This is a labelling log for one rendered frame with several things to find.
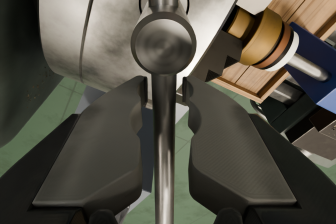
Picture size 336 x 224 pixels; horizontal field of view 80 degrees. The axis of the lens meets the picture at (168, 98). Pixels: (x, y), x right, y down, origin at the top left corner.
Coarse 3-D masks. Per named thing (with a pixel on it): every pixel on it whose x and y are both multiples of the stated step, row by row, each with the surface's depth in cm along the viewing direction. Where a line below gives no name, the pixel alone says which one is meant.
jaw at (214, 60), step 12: (228, 36) 27; (216, 48) 26; (228, 48) 26; (240, 48) 27; (204, 60) 25; (216, 60) 26; (228, 60) 27; (192, 72) 24; (204, 72) 25; (216, 72) 25; (180, 96) 24
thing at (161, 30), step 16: (144, 16) 6; (160, 16) 6; (176, 16) 6; (144, 32) 6; (160, 32) 6; (176, 32) 6; (192, 32) 6; (144, 48) 7; (160, 48) 7; (176, 48) 7; (192, 48) 7; (144, 64) 7; (160, 64) 7; (176, 64) 7
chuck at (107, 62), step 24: (96, 0) 14; (120, 0) 14; (192, 0) 14; (216, 0) 14; (96, 24) 15; (120, 24) 14; (192, 24) 14; (216, 24) 14; (96, 48) 16; (120, 48) 16; (96, 72) 19; (120, 72) 18; (144, 72) 17
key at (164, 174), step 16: (160, 0) 7; (176, 0) 7; (160, 80) 9; (160, 96) 9; (160, 112) 10; (160, 128) 10; (160, 144) 11; (160, 160) 11; (160, 176) 11; (160, 192) 12; (160, 208) 12
